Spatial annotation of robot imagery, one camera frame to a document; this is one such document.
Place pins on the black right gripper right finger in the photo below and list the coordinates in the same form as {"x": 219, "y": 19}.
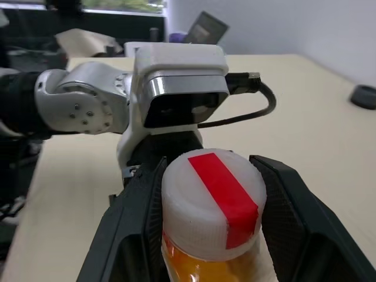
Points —
{"x": 308, "y": 235}

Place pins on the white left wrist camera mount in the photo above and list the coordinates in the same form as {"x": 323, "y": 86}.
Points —
{"x": 176, "y": 58}

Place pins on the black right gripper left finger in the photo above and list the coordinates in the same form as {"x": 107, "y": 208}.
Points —
{"x": 123, "y": 235}

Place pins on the clear bottle with orange drink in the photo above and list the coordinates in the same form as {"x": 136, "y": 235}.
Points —
{"x": 199, "y": 270}

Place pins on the purple object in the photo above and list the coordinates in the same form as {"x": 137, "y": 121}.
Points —
{"x": 177, "y": 37}

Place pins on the dark laptop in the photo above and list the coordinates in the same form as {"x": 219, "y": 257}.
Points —
{"x": 207, "y": 28}

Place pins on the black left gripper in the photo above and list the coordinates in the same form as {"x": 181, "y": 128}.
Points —
{"x": 170, "y": 144}

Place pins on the brown paper bag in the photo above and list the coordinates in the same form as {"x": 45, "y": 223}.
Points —
{"x": 85, "y": 42}

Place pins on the white cap with red tape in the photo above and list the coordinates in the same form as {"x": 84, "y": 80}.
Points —
{"x": 199, "y": 205}

